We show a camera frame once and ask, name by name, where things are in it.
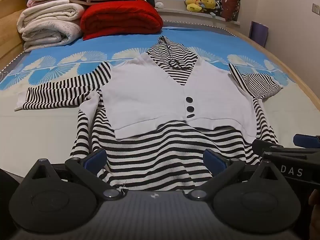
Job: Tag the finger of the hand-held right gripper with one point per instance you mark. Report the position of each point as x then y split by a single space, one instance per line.
267 145
308 138

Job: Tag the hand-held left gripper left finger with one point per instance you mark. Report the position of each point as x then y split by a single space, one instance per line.
96 160

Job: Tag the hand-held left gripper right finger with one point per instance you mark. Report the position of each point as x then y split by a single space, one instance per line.
214 162

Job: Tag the striped and white hooded top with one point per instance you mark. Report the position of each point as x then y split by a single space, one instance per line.
150 92

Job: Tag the person's right hand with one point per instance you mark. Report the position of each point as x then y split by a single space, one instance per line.
314 206

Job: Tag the purple board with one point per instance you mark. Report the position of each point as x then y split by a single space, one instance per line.
259 33

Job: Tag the blue fan print bedsheet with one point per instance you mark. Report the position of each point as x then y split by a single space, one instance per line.
205 38

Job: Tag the red folded blanket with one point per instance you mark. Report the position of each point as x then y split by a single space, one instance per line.
120 20

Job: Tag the dark red cushion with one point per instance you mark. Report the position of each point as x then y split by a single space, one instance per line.
231 6

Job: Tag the cream folded quilt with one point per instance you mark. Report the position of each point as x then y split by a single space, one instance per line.
45 22

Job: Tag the white windowsill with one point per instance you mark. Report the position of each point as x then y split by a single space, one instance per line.
180 15

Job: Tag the yellow plush toy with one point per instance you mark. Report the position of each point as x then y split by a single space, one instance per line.
193 2
208 3

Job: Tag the wall socket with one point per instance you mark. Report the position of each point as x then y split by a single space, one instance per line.
316 8

